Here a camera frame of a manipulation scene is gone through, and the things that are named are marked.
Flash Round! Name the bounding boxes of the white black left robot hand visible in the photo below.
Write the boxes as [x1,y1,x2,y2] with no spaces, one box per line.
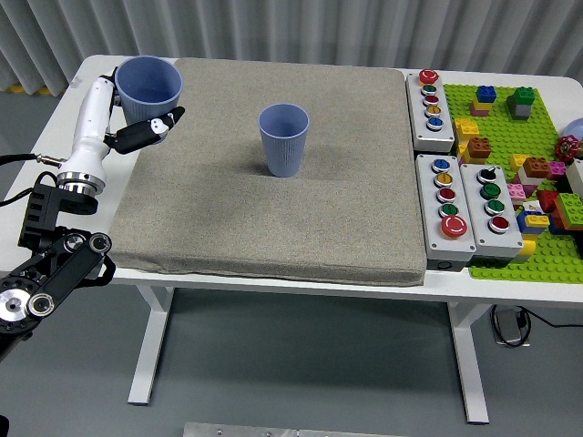
[57,72,187,179]

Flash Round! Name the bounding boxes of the ribbed blue cup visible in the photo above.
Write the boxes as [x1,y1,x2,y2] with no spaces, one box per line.
[113,55,184,127]
[258,103,311,178]

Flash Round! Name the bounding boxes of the yellow black floor tape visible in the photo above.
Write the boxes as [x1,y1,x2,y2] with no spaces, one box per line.
[7,84,67,97]

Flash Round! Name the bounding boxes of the grey-brown mat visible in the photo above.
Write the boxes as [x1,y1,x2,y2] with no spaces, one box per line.
[107,56,428,287]

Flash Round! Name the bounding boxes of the white table leg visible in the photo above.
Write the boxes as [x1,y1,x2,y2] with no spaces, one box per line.
[127,285,175,406]
[445,300,492,425]

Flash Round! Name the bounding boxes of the grey curtain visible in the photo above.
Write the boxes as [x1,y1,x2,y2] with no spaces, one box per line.
[0,0,583,97]

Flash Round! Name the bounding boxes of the grey five-button box small stop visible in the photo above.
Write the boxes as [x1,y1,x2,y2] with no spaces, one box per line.
[404,68,456,154]

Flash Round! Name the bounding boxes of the grey five-button box large stop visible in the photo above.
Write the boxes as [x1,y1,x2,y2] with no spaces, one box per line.
[414,153,477,273]

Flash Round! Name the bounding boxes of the grey four-button box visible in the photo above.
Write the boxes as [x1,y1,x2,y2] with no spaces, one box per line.
[458,162,525,269]

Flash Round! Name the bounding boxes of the blue pink yellow brick stack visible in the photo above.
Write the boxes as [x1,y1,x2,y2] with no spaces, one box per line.
[469,85,498,117]

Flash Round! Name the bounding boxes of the green brick baseplate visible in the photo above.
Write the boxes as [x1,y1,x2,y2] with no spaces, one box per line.
[442,84,583,284]

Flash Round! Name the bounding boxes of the green grey brick stack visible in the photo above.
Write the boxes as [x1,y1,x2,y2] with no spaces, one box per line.
[505,86,536,121]

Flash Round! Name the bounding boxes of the brown white brick stack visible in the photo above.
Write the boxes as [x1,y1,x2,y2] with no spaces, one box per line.
[521,156,552,186]

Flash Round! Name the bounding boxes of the yellow white brick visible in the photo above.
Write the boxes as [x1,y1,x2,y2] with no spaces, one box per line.
[514,239,537,265]

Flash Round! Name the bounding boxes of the red brick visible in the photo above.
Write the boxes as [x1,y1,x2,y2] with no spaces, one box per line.
[536,189,561,214]

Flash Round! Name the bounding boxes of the grey power adapter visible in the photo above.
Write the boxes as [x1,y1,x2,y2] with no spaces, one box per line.
[494,309,525,345]

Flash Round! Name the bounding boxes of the large green brick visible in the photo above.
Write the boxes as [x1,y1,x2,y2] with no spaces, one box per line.
[551,191,583,224]

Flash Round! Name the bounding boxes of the white box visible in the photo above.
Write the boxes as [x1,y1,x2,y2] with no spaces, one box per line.
[564,158,583,192]

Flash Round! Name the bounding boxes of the black floor cable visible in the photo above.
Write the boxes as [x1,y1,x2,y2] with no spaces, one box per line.
[490,304,583,350]

